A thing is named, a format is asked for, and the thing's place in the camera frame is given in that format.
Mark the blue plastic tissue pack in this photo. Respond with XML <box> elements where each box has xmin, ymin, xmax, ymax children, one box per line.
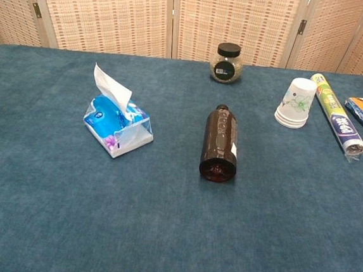
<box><xmin>79</xmin><ymin>93</ymin><xmax>158</xmax><ymax>163</ymax></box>

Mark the white tissue sheet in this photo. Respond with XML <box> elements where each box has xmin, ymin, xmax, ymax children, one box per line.
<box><xmin>90</xmin><ymin>62</ymin><xmax>136</xmax><ymax>121</ymax></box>

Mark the brown plastic bottle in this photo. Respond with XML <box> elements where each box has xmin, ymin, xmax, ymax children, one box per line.
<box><xmin>197</xmin><ymin>103</ymin><xmax>245</xmax><ymax>185</ymax></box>

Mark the glass jar with black lid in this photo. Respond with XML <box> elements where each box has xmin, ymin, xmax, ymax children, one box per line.
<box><xmin>208</xmin><ymin>41</ymin><xmax>245</xmax><ymax>84</ymax></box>

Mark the blue tablecloth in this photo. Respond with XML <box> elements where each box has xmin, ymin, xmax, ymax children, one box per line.
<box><xmin>0</xmin><ymin>42</ymin><xmax>363</xmax><ymax>272</ymax></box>

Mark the plain white paper cup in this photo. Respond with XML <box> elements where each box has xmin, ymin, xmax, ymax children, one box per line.
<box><xmin>272</xmin><ymin>113</ymin><xmax>308</xmax><ymax>131</ymax></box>
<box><xmin>274</xmin><ymin>109</ymin><xmax>309</xmax><ymax>127</ymax></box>

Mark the white floral paper cup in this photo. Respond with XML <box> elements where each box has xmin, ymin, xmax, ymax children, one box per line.
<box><xmin>274</xmin><ymin>75</ymin><xmax>319</xmax><ymax>124</ymax></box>

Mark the green purple plastic bag roll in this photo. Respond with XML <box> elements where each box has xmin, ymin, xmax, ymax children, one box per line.
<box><xmin>303</xmin><ymin>72</ymin><xmax>363</xmax><ymax>165</ymax></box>

